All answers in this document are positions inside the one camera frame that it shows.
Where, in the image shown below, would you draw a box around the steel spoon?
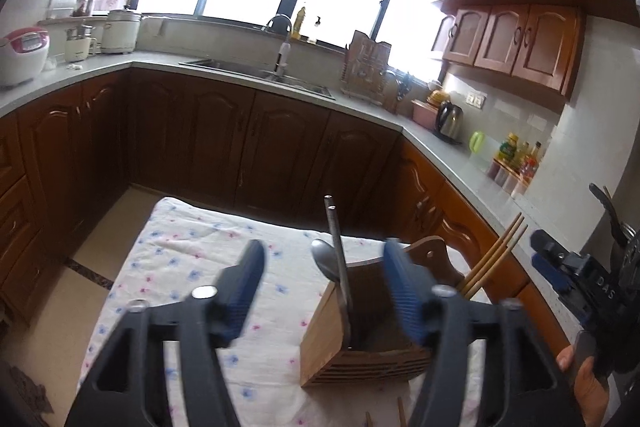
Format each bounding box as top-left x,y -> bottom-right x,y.
310,237 -> 351,303

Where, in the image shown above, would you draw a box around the steel electric kettle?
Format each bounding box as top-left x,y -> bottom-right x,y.
433,100 -> 465,144

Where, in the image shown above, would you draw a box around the group of condiment bottles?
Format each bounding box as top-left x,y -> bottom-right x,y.
494,132 -> 544,180

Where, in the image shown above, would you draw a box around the row of spice jars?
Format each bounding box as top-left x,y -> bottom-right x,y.
487,159 -> 531,200

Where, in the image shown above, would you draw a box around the person's right hand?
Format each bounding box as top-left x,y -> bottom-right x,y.
555,345 -> 621,427

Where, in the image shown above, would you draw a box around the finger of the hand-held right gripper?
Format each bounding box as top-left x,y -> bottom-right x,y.
531,229 -> 583,271
531,254 -> 576,295

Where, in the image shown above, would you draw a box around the wooden upper cabinets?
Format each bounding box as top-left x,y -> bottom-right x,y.
429,0 -> 636,98

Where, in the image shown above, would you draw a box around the chrome kitchen faucet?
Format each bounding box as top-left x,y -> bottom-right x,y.
262,13 -> 296,78

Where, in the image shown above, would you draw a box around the knife block with knives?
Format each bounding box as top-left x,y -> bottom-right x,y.
394,71 -> 416,116

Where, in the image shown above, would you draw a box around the grey kitchen countertop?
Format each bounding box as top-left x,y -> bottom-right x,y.
0,49 -> 617,324

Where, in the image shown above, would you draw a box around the wooden base cabinets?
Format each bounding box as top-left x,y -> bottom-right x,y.
0,67 -> 572,344

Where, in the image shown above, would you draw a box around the white round rice cooker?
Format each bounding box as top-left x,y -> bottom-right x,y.
101,6 -> 144,54

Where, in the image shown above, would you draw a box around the wooden dish rack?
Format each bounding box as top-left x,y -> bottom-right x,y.
341,30 -> 394,108

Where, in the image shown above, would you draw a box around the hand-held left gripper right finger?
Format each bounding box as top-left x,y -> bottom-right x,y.
382,239 -> 586,427

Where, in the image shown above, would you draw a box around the white floral tablecloth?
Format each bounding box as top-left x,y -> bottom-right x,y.
75,195 -> 493,427

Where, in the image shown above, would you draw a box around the wooden utensil holder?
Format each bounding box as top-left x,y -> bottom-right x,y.
300,236 -> 494,389

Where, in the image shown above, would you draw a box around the white and red rice cooker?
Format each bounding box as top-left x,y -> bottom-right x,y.
0,28 -> 51,88

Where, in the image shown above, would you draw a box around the steel kitchen sink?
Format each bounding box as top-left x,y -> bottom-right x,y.
179,58 -> 336,101

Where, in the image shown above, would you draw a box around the white blender jug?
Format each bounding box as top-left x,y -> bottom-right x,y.
63,24 -> 99,63

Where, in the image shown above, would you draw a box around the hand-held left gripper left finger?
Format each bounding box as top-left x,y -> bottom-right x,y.
65,239 -> 266,427

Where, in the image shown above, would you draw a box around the pink plastic basin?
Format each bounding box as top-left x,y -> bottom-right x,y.
410,99 -> 441,128

